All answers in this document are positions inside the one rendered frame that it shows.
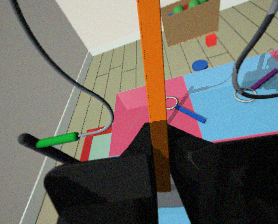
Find orange handle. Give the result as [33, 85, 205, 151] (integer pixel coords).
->
[137, 0, 171, 193]

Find black wire loop frame on flat base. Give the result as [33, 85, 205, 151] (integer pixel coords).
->
[8, 0, 278, 208]

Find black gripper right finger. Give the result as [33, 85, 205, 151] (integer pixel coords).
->
[167, 124, 278, 224]

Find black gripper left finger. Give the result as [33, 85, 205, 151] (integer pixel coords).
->
[44, 122, 159, 224]

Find grey loop with blue handle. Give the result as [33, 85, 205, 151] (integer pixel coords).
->
[166, 96, 206, 123]

